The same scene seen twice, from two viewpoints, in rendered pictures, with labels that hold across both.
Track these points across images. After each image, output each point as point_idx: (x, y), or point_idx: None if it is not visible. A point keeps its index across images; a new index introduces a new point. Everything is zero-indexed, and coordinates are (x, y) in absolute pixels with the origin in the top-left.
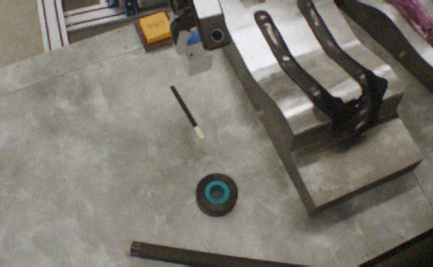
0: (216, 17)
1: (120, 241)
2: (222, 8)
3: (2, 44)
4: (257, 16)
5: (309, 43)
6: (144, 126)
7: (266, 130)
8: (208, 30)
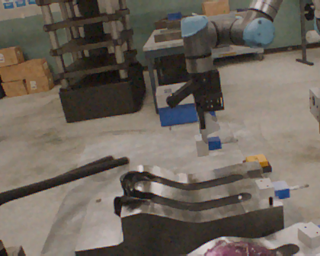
0: (179, 91)
1: (132, 161)
2: (248, 163)
3: None
4: (238, 176)
5: (204, 197)
6: (190, 165)
7: None
8: (174, 92)
